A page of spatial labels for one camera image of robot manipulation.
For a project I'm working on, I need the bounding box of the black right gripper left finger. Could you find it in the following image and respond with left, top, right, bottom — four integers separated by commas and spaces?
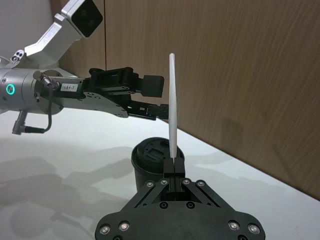
133, 158, 175, 209

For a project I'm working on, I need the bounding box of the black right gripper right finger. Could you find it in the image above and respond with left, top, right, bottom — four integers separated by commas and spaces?
174, 157, 223, 208

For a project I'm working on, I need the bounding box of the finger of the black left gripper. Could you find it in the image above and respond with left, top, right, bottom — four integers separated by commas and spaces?
126, 99, 171, 121
87, 66, 165, 99

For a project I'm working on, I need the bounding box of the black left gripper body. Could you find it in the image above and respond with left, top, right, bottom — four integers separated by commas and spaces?
36, 73, 131, 119

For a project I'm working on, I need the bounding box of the white plastic stick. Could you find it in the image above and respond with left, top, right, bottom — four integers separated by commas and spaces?
167, 52, 178, 161

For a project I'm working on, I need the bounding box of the black cup lid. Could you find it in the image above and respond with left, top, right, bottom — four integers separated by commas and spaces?
130, 136, 186, 176

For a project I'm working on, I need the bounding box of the thin dark cable silver plug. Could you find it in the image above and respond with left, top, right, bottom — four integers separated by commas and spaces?
11, 70, 61, 137

